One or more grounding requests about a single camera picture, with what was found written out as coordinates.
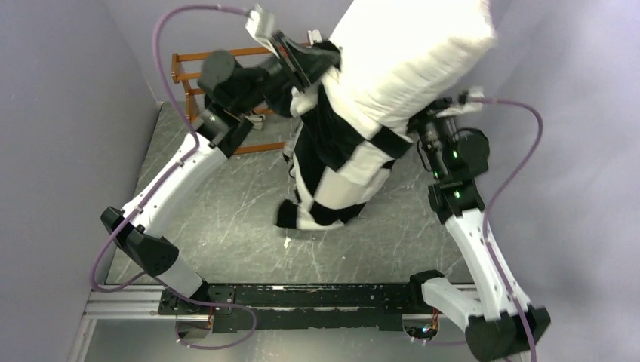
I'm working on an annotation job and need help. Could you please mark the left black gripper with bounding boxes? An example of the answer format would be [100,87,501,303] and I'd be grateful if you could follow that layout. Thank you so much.
[234,28,340,114]

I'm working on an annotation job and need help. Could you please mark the white pillow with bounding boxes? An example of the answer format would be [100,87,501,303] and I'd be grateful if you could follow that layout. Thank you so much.
[322,0,496,134]

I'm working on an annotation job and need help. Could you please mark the black white checkered pillowcase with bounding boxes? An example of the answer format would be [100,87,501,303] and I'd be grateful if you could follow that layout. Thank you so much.
[268,65,420,230]

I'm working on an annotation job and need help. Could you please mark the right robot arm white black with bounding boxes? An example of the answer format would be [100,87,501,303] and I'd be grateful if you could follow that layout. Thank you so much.
[407,91,550,361]

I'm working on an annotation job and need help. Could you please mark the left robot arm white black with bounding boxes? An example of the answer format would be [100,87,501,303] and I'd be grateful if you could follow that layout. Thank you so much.
[100,32,340,314]

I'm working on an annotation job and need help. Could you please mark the white clip on rack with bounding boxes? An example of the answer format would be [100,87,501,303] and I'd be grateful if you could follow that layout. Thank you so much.
[307,29,323,45]

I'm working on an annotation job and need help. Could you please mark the green white stapler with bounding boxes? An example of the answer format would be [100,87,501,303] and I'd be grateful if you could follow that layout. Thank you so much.
[247,114,266,130]

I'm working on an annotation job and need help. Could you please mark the wooden shelf rack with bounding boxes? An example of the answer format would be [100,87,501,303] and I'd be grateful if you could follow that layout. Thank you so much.
[171,47,296,155]

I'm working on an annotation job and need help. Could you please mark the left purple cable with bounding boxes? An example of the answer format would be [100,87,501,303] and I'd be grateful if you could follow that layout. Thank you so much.
[90,4,251,307]

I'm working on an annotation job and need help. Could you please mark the purple cable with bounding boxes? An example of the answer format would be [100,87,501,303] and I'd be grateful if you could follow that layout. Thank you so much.
[465,96,545,362]
[90,4,251,307]

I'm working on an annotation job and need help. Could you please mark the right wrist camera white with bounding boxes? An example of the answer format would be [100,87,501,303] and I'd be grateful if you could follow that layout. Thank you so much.
[435,86,484,118]

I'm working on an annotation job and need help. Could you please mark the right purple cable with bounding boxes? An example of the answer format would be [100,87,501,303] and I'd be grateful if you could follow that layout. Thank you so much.
[465,96,545,362]

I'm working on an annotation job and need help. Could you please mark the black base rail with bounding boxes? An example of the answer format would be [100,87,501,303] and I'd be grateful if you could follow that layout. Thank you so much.
[158,283,435,333]

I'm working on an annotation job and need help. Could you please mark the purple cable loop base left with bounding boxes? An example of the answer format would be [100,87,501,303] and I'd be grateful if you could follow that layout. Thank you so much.
[174,302,258,351]

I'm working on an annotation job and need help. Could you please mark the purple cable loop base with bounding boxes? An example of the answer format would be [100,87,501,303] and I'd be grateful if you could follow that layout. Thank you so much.
[174,302,258,351]
[403,324,466,347]

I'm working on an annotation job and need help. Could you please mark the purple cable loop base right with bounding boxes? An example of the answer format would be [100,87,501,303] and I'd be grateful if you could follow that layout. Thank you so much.
[403,324,466,347]

